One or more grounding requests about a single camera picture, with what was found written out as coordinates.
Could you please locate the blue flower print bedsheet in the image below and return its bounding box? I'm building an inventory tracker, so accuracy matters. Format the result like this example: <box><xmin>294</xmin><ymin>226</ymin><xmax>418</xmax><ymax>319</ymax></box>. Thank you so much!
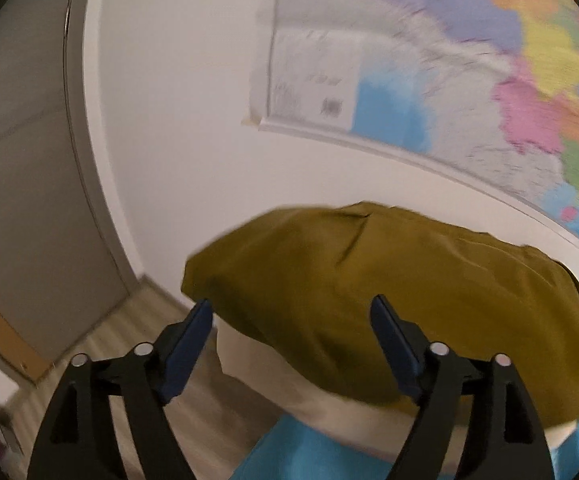
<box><xmin>229</xmin><ymin>412</ymin><xmax>579</xmax><ymax>480</ymax></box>

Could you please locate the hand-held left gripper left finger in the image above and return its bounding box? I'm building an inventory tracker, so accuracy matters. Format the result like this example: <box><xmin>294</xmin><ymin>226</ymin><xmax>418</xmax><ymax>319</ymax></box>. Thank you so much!
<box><xmin>28</xmin><ymin>298</ymin><xmax>215</xmax><ymax>480</ymax></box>

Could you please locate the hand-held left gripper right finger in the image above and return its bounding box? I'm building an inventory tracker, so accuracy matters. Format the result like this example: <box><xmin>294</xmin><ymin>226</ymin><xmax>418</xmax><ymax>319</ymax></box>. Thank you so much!
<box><xmin>369</xmin><ymin>294</ymin><xmax>556</xmax><ymax>480</ymax></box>

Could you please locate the grey door with wooden frame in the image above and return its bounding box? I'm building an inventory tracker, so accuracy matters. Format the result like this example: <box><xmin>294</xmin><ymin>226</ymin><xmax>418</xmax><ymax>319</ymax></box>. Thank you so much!
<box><xmin>0</xmin><ymin>0</ymin><xmax>142</xmax><ymax>386</ymax></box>

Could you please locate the olive green jacket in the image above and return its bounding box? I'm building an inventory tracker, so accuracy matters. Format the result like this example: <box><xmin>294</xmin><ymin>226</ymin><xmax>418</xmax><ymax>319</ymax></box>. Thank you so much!
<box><xmin>181</xmin><ymin>201</ymin><xmax>579</xmax><ymax>428</ymax></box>

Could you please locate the colourful wall map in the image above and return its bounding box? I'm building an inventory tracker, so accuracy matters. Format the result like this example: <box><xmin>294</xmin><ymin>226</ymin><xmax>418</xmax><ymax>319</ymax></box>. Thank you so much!
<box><xmin>249</xmin><ymin>0</ymin><xmax>579</xmax><ymax>273</ymax></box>

